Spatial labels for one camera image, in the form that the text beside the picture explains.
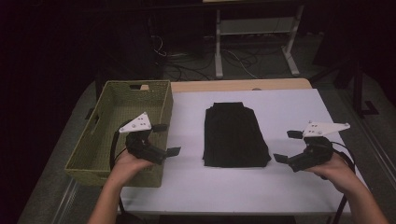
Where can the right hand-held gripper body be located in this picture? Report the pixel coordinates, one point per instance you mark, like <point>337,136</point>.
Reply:
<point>316,152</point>

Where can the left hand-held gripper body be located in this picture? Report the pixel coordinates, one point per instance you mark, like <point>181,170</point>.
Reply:
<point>141,146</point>

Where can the green woven basket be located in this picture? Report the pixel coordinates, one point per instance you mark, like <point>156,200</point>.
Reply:
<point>124,102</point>

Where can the black cloth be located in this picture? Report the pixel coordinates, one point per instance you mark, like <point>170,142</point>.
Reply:
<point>233,137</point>

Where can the person's left hand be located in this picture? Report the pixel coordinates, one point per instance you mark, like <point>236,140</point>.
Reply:
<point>127,168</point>

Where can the person's right hand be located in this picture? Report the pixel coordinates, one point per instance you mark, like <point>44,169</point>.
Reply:
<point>339,174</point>

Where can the white table mat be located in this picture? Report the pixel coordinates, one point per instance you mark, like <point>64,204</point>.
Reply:
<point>193,186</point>

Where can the black floor stand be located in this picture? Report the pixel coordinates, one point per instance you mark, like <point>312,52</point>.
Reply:
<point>358,87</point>

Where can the white metal stand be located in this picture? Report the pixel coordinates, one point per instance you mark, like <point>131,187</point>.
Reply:
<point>218,59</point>

